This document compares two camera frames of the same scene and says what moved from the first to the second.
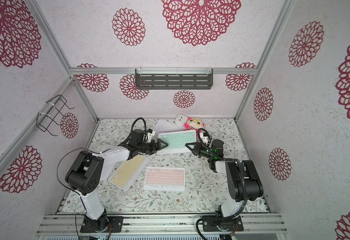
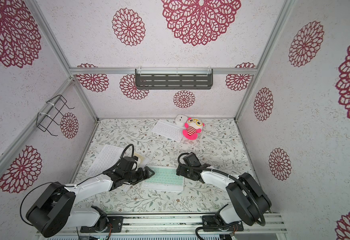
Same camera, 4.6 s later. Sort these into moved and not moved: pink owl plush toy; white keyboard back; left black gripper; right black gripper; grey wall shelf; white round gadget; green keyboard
Moved: left black gripper; right black gripper; green keyboard
Not moved: grey wall shelf; white keyboard back; pink owl plush toy; white round gadget
